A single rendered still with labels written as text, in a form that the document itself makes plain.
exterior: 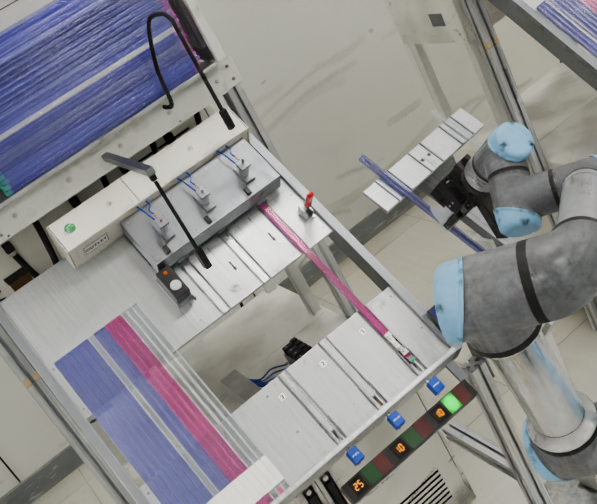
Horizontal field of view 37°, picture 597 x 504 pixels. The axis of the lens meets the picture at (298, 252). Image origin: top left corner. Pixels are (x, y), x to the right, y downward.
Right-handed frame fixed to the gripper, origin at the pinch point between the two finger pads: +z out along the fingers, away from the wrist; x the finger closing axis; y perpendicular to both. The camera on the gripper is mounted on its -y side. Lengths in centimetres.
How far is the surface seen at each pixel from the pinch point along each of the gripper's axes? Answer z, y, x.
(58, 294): 27, 47, 65
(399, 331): 10.2, -8.4, 20.7
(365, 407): 10.6, -14.5, 37.8
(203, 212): 15, 39, 32
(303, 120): 161, 81, -88
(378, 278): 12.9, 2.8, 14.1
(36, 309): 27, 48, 70
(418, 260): 164, 5, -82
